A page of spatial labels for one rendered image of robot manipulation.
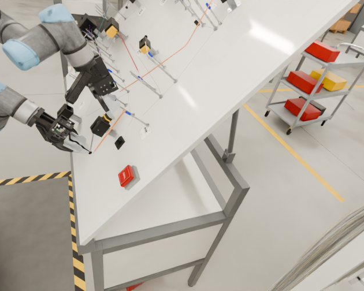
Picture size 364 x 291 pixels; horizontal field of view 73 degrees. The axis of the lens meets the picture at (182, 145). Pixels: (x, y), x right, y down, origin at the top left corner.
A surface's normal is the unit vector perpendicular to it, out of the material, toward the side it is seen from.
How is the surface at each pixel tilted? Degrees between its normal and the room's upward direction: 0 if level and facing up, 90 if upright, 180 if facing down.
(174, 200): 0
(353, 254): 90
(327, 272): 90
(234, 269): 0
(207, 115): 52
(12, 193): 0
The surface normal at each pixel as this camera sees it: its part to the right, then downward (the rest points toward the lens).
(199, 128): -0.61, -0.39
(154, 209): 0.18, -0.75
